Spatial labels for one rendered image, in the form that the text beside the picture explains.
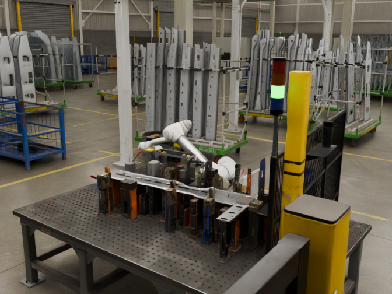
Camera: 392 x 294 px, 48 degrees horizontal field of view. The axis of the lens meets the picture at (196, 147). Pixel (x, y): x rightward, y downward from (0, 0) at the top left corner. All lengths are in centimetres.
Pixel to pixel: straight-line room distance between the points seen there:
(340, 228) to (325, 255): 3
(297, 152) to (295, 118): 19
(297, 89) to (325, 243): 195
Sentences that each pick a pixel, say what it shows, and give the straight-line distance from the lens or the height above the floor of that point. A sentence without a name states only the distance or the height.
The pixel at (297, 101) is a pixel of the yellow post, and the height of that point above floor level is 184.
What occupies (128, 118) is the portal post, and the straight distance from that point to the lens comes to 740.
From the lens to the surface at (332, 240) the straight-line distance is 49.
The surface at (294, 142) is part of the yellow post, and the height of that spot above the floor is 162.
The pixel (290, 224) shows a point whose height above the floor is 198.
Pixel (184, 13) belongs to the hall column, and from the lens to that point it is 1110.
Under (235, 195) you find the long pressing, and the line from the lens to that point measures 335.
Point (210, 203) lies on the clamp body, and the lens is 314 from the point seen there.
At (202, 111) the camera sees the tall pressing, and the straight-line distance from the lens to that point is 803.
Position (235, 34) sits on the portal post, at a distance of 996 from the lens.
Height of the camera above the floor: 219
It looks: 15 degrees down
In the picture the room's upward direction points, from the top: 1 degrees clockwise
